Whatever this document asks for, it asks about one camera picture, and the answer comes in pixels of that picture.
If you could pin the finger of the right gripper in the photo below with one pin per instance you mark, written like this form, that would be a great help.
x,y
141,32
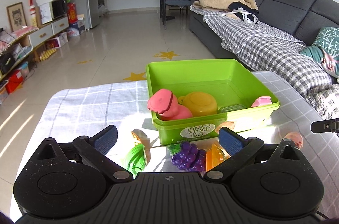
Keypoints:
x,y
325,126

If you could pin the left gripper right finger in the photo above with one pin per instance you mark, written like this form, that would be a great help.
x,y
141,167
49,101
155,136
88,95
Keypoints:
x,y
242,152

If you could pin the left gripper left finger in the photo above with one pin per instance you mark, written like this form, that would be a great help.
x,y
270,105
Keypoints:
x,y
93,150

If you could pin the orange toy fruit slice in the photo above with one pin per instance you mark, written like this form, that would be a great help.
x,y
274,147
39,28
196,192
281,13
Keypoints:
x,y
215,156

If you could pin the purple toy grapes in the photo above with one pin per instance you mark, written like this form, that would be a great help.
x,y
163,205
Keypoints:
x,y
188,157

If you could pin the pink toy mushroom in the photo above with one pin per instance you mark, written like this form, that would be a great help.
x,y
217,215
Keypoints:
x,y
166,105

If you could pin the grey checked table cloth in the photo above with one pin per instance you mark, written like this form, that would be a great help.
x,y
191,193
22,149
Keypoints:
x,y
76,112

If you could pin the green toy vegetable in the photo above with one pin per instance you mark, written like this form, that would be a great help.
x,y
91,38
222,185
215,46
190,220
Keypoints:
x,y
136,159

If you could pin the pink toy milk carton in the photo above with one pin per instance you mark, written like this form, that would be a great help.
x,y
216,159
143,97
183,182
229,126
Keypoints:
x,y
262,101

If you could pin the yellow toy cup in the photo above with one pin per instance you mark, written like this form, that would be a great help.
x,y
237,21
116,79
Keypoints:
x,y
199,103

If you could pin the green plastic storage box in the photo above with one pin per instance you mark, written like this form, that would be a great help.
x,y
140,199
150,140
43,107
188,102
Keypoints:
x,y
229,82

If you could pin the teal patterned cushion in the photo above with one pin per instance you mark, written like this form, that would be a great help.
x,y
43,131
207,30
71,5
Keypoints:
x,y
324,50

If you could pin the plaid sofa blanket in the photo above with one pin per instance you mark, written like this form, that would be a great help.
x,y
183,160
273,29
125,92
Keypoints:
x,y
265,48

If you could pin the dark grey sofa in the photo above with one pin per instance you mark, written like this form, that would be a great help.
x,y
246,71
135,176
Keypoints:
x,y
301,18

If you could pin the wooden white drawer cabinet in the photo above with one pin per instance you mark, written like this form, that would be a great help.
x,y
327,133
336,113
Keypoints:
x,y
28,44

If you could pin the black white clothing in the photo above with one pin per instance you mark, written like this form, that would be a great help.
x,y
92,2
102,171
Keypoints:
x,y
245,13

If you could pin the red gift box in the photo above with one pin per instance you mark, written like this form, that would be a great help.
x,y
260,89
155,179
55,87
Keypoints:
x,y
71,13

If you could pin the white microwave oven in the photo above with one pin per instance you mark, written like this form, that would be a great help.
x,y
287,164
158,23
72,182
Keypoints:
x,y
52,10

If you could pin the framed bear picture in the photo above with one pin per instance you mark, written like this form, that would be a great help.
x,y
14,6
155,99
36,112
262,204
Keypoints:
x,y
16,16

